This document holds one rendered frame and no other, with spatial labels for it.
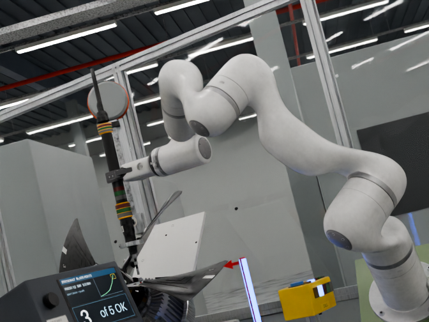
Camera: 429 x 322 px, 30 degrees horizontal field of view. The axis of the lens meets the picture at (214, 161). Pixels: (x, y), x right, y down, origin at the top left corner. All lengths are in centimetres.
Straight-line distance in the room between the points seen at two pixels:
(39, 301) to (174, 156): 84
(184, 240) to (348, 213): 105
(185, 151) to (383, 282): 63
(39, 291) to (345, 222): 66
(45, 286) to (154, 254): 128
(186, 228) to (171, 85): 94
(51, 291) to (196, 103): 53
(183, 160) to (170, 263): 57
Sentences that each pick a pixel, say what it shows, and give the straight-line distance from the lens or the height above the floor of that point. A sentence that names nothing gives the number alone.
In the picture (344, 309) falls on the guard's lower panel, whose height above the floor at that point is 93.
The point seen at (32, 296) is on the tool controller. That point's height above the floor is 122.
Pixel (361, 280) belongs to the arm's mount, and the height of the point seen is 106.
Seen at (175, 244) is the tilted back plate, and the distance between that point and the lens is 270.
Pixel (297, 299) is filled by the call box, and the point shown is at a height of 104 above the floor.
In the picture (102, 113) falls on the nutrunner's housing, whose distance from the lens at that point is 237.
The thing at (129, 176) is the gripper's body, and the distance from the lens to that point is 227.
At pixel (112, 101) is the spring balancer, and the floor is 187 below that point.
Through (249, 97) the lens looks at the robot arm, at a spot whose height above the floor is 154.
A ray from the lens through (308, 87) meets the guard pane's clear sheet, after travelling 283.
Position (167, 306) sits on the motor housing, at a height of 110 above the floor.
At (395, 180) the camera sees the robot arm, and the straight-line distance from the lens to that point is 180.
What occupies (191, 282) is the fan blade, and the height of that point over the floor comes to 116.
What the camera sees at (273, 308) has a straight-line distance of 293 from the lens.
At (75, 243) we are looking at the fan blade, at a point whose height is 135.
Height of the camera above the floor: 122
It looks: 6 degrees up
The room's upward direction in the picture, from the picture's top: 14 degrees counter-clockwise
